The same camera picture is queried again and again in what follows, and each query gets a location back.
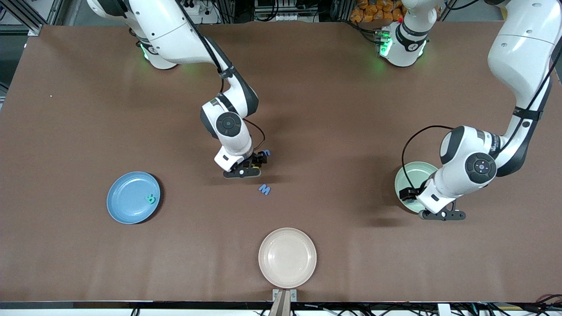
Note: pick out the blue uppercase letter M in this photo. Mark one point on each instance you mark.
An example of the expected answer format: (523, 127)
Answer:
(264, 188)

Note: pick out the teal uppercase letter R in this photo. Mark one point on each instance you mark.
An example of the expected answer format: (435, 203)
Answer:
(149, 198)

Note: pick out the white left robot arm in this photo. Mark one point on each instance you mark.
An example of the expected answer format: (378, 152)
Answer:
(522, 57)

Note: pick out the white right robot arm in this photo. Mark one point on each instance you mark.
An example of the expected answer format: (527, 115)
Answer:
(175, 35)

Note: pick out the green plate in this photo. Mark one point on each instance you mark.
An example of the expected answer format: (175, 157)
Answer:
(421, 173)

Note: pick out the beige plate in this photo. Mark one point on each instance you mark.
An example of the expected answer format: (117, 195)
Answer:
(287, 258)

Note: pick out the blue plate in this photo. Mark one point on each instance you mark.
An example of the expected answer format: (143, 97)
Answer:
(127, 197)

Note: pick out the brown table mat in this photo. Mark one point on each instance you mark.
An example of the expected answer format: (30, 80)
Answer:
(395, 263)

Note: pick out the white control box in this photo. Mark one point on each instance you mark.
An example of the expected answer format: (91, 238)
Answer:
(285, 16)

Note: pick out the white power strip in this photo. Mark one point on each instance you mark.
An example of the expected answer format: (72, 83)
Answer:
(206, 17)

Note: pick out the orange snack bags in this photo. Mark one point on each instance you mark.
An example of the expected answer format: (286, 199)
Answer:
(373, 13)

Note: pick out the silver camera mount bracket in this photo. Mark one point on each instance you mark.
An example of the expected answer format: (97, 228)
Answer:
(284, 295)

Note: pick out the aluminium frame profile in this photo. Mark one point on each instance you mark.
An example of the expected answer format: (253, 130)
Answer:
(22, 15)

